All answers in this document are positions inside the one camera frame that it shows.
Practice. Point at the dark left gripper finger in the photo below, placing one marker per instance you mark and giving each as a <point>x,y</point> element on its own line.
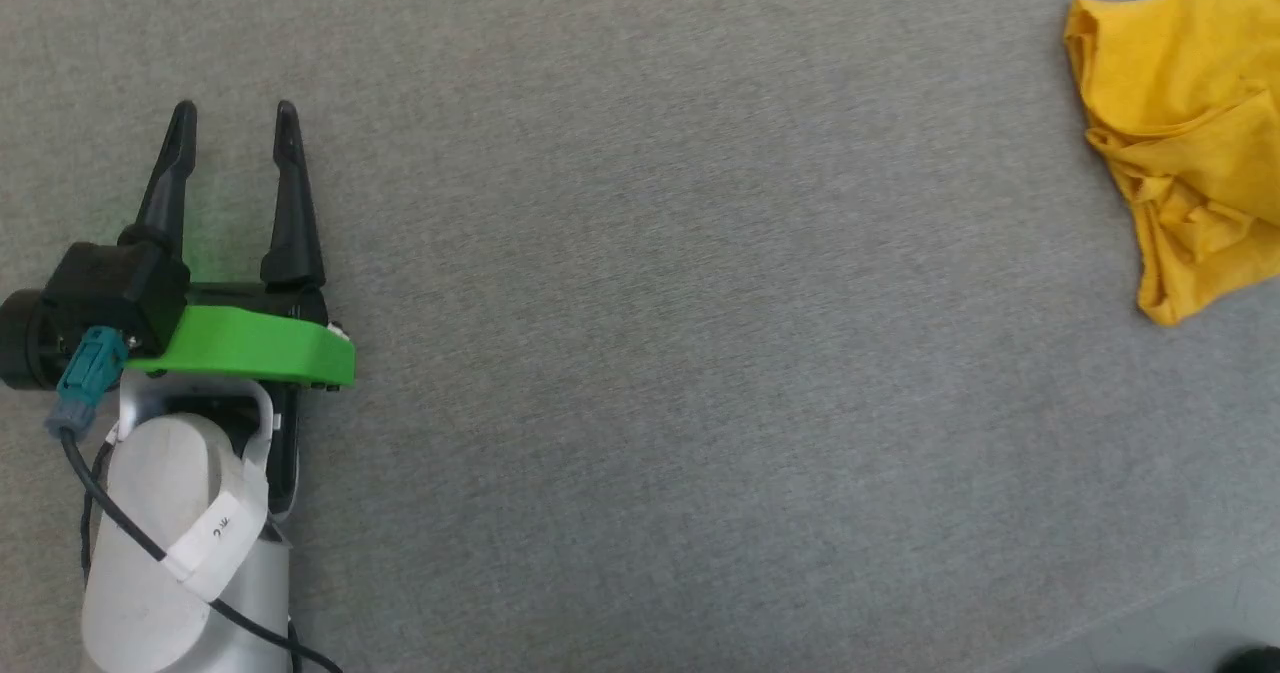
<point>165,183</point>
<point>292,203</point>

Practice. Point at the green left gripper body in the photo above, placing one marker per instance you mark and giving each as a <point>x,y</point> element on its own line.
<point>250,348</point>

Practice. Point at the yellow t-shirt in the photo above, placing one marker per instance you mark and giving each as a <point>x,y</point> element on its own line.
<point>1190,133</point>

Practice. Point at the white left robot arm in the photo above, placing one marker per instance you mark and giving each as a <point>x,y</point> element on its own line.
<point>170,543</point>

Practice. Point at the black rounded object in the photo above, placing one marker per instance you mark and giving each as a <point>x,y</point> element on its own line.
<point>1250,661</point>

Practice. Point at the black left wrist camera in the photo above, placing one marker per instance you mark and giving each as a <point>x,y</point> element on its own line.
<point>120,293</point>

